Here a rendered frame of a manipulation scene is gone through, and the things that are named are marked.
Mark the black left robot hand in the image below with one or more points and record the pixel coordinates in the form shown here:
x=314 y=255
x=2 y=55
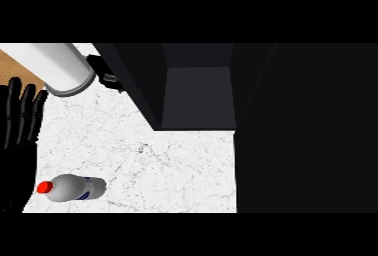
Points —
x=14 y=160

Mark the clear water bottle red cap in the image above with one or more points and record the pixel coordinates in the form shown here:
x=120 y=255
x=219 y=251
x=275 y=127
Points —
x=71 y=188

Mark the dark grey open cabinet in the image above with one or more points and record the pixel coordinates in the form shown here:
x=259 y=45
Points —
x=197 y=96

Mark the flat dark grey cabinet door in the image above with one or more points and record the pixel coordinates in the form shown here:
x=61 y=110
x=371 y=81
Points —
x=311 y=133

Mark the white cylinder with grey rim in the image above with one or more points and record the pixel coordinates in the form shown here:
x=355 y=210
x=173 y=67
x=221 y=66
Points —
x=52 y=65

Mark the small black object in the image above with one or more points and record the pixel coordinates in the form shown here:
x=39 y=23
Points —
x=105 y=75

